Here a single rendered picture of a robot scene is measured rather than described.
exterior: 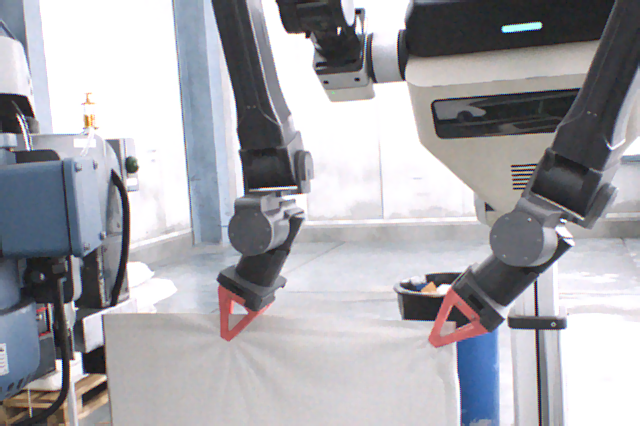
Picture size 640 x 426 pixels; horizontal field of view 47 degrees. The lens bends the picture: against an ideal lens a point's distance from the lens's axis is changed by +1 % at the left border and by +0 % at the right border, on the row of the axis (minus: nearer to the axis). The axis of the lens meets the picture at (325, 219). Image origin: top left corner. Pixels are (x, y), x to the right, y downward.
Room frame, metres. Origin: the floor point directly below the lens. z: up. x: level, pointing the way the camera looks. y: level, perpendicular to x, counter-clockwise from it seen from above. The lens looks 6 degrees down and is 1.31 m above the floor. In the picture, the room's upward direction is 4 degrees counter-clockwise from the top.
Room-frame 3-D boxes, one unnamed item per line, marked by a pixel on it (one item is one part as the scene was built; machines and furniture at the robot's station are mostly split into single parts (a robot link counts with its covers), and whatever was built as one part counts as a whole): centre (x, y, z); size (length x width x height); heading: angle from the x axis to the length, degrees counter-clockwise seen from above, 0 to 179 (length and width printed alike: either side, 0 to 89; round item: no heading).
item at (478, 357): (3.16, -0.52, 0.32); 0.51 x 0.48 x 0.65; 161
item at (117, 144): (1.23, 0.35, 1.29); 0.08 x 0.05 x 0.09; 71
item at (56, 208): (0.70, 0.26, 1.25); 0.10 x 0.08 x 0.12; 6
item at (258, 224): (0.91, 0.07, 1.24); 0.11 x 0.09 x 0.12; 162
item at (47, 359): (0.97, 0.43, 1.04); 0.08 x 0.06 x 0.05; 161
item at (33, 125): (1.07, 0.45, 1.35); 0.09 x 0.09 x 0.03
